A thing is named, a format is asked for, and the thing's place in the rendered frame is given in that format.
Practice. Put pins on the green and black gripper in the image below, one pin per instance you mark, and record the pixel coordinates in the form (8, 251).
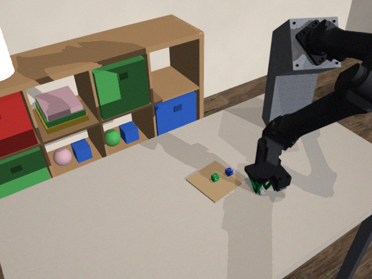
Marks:
(249, 169)

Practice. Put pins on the blue dice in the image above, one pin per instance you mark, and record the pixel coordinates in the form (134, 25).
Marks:
(228, 171)

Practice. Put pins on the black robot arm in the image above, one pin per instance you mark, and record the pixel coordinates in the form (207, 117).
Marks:
(352, 96)

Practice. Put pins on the green die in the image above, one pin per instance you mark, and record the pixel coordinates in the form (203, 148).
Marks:
(214, 177)

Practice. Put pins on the grey die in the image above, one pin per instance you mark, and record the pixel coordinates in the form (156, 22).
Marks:
(262, 191)

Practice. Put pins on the tan flat mat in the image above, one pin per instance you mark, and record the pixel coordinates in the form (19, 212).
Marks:
(214, 190)

